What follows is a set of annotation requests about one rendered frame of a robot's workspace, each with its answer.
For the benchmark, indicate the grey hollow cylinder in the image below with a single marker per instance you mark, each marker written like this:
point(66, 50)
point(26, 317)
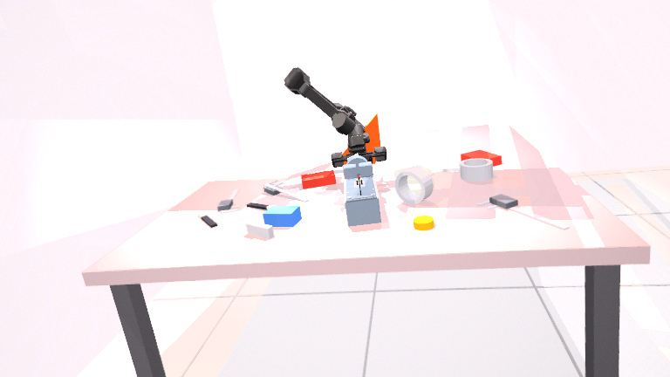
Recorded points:
point(423, 178)
point(476, 169)

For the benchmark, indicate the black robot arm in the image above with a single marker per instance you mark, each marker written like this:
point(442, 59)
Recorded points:
point(343, 117)

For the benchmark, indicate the yellow short cylinder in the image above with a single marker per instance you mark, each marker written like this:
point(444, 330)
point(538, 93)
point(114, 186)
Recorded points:
point(423, 222)

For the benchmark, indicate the blue block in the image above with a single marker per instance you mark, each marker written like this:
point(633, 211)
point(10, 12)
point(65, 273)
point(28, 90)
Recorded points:
point(282, 216)

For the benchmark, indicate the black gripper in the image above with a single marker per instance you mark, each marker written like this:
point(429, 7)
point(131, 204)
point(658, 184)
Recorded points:
point(379, 154)

